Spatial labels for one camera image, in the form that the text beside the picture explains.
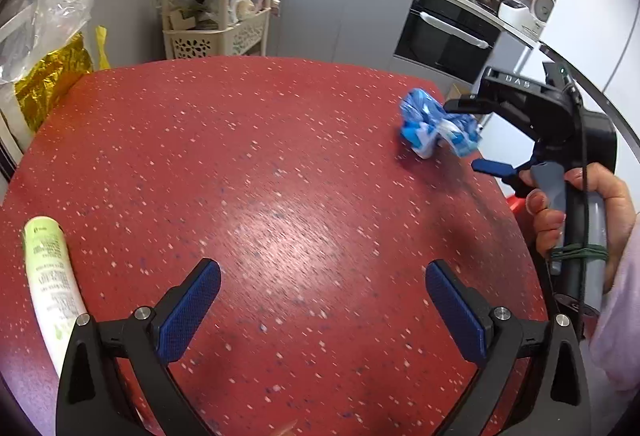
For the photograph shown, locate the person's right forearm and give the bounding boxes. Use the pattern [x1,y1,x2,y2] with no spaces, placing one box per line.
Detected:
[590,211,640,402]

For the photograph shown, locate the white boxy cooker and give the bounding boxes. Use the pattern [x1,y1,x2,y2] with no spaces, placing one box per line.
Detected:
[497,0,532,30]

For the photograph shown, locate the white squeeze tube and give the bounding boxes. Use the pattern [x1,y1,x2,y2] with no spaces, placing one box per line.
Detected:
[22,216,86,377]

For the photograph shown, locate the clear plastic bag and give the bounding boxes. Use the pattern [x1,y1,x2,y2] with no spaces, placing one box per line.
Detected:
[0,0,98,84]

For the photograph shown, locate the round white rice cooker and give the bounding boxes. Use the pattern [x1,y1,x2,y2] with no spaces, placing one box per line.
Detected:
[530,0,557,24]

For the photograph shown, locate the yellow plastic bag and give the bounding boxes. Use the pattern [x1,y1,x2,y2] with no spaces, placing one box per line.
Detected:
[95,26,112,70]

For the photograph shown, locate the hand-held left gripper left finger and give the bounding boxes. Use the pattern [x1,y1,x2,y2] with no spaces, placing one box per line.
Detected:
[56,258,222,436]

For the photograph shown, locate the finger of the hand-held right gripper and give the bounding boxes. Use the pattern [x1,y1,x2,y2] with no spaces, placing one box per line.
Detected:
[444,96,508,115]
[471,159,533,184]

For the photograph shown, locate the black built-in oven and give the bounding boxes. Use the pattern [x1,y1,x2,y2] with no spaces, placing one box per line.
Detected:
[393,0,502,81]

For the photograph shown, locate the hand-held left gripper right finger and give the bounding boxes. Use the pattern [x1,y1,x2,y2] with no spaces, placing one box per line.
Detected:
[426,260,591,436]

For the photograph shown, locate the person's right hand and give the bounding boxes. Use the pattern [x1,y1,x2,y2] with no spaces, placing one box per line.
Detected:
[525,163,633,297]

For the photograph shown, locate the blue and white wrapper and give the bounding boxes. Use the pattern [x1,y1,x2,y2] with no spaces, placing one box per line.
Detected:
[399,88,482,160]

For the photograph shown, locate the grey base cabinets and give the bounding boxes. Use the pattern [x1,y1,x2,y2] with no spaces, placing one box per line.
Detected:
[270,0,421,71]

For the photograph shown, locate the gold foil bag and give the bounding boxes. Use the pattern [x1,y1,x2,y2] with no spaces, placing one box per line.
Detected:
[14,33,96,134]

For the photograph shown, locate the red stool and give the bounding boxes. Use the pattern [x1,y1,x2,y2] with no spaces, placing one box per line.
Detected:
[507,193,532,217]

